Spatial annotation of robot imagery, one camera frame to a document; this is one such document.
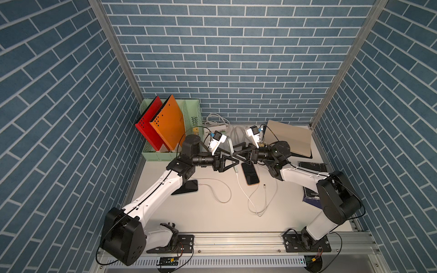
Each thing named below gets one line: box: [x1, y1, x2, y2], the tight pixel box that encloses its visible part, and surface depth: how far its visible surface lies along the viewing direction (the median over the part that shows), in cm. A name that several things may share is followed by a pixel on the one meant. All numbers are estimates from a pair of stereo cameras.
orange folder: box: [149, 94, 186, 151], surface depth 88 cm
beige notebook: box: [264, 120, 312, 158], surface depth 121 cm
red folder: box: [134, 95, 165, 152], surface depth 86 cm
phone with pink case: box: [241, 162, 260, 186], surface depth 98 cm
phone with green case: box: [224, 135, 234, 156], surface depth 65 cm
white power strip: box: [203, 124, 229, 136], surface depth 117 cm
